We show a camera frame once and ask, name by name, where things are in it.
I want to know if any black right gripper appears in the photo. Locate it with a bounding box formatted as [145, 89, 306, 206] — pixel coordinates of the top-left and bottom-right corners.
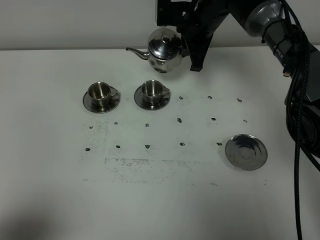
[177, 0, 229, 72]

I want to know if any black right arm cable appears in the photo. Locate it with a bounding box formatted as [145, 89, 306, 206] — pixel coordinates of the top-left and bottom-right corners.
[282, 0, 320, 240]

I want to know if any right stainless steel teacup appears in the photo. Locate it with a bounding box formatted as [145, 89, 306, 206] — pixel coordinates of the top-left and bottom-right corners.
[141, 80, 170, 104]

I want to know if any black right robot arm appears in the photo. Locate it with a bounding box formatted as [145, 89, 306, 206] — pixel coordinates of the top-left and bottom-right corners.
[177, 0, 320, 156]

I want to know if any left stainless steel saucer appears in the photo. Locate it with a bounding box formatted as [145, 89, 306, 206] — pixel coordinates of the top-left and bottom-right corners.
[82, 87, 121, 114]

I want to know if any left stainless steel teacup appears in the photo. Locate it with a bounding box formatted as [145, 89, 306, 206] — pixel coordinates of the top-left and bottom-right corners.
[87, 81, 118, 106]

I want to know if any stainless steel teacup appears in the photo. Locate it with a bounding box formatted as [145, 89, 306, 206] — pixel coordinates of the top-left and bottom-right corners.
[87, 81, 118, 106]
[141, 80, 170, 104]

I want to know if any right stainless steel saucer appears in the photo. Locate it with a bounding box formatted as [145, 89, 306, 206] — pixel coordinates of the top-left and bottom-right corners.
[134, 86, 171, 111]

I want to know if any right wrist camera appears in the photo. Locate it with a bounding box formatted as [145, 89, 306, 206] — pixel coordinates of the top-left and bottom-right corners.
[155, 0, 198, 27]

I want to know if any stainless steel teapot saucer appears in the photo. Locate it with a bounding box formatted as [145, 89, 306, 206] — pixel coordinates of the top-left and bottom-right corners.
[225, 134, 268, 171]

